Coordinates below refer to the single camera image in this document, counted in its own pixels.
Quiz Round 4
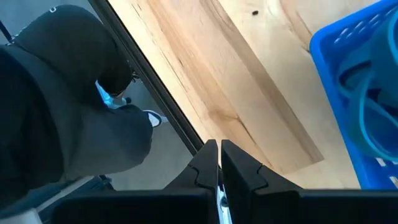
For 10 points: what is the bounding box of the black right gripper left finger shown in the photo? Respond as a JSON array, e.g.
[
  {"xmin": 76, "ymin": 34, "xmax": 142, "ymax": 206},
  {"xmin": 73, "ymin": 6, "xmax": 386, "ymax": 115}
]
[{"xmin": 51, "ymin": 139, "xmax": 220, "ymax": 224}]

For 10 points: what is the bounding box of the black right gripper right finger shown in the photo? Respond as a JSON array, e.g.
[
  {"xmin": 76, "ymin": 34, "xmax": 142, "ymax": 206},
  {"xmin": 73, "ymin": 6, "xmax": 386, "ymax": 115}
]
[{"xmin": 221, "ymin": 139, "xmax": 398, "ymax": 224}]

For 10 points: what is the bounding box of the person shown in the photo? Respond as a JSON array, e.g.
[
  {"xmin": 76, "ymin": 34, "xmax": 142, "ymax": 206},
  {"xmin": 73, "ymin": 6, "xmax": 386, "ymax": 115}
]
[{"xmin": 0, "ymin": 4, "xmax": 169, "ymax": 218}]

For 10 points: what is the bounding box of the blue plastic basket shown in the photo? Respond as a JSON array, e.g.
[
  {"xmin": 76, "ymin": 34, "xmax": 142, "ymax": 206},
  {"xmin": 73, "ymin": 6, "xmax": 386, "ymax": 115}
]
[{"xmin": 309, "ymin": 0, "xmax": 398, "ymax": 190}]

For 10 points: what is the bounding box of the black table edge frame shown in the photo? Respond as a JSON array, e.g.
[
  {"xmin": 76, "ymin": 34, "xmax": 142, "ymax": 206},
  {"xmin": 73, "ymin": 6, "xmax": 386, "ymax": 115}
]
[{"xmin": 88, "ymin": 0, "xmax": 205, "ymax": 156}]

